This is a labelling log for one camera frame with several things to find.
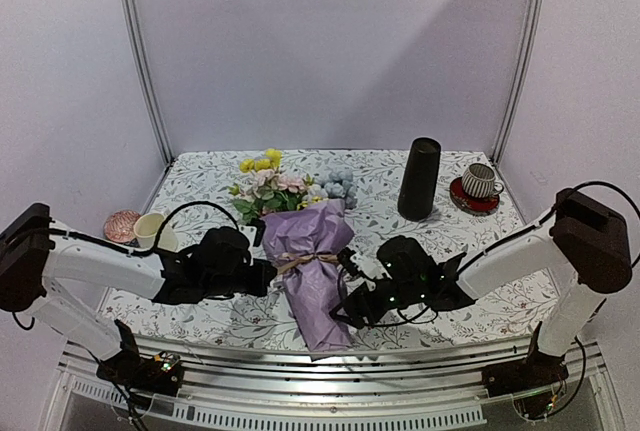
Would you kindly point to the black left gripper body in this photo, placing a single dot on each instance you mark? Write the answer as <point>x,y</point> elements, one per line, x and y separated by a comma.
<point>224,286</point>

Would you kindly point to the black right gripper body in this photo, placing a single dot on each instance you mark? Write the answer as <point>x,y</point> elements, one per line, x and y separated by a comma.
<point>409,293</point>

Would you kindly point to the flower bouquet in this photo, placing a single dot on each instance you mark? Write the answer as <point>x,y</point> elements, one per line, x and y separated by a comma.
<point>303,213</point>

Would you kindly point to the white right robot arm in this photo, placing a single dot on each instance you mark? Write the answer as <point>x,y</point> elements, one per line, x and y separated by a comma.
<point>576,231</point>

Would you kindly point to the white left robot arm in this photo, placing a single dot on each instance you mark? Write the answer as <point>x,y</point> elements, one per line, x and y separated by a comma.
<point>39,253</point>

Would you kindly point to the tall black vase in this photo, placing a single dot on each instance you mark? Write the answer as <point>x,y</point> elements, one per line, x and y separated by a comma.
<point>419,183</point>

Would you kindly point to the red round saucer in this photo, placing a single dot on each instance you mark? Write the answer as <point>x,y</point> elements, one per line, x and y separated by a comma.
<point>469,204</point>

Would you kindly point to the striped ceramic cup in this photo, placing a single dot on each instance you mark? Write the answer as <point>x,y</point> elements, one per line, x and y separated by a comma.
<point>480,181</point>

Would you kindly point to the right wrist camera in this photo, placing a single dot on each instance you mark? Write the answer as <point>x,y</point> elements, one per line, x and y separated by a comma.
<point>358,265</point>

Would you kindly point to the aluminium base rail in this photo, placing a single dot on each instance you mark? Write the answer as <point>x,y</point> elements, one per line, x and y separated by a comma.
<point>228,388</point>

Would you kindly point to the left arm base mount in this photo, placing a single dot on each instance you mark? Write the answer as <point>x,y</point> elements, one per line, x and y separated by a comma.
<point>161,374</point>

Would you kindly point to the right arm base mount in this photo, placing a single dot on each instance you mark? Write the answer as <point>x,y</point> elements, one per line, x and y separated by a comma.
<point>534,371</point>

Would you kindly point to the left aluminium frame post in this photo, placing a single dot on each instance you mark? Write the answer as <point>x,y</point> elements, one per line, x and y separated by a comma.
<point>133,26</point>

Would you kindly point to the aluminium frame post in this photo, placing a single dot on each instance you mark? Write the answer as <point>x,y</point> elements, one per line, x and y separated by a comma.
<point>133,26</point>
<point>525,50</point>

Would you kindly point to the right aluminium frame post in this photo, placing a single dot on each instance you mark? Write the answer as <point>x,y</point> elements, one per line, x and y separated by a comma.
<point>525,50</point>

